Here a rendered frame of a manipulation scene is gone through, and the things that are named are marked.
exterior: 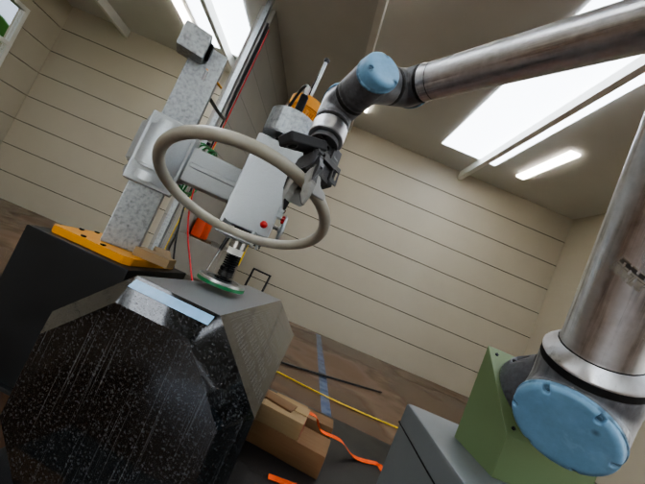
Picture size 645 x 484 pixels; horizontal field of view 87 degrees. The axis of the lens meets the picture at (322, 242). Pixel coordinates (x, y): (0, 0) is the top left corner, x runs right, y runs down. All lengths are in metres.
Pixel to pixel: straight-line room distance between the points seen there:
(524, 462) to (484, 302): 6.48
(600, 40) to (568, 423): 0.59
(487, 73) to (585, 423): 0.63
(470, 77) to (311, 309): 5.97
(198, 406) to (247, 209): 0.78
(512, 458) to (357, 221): 5.95
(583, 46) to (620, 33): 0.05
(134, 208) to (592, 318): 2.04
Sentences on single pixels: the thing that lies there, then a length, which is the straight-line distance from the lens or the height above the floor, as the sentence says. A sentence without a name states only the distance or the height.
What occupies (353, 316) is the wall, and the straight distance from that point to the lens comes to 6.61.
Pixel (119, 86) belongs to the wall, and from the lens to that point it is 8.31.
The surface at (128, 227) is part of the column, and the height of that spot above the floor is 0.90.
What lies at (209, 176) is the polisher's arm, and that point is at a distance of 2.16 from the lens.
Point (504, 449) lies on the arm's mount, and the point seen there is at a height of 0.91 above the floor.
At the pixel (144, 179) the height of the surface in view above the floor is 1.18.
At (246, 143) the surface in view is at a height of 1.28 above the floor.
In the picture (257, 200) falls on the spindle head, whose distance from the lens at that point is 1.50.
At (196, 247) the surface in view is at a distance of 4.51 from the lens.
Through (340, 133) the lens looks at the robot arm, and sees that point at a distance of 0.84.
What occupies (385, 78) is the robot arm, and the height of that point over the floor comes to 1.54.
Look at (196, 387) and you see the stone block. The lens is 1.16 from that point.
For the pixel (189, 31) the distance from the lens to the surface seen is 2.29.
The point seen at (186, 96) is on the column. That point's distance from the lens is 2.26.
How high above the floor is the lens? 1.10
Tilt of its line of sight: 5 degrees up
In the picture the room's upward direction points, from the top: 23 degrees clockwise
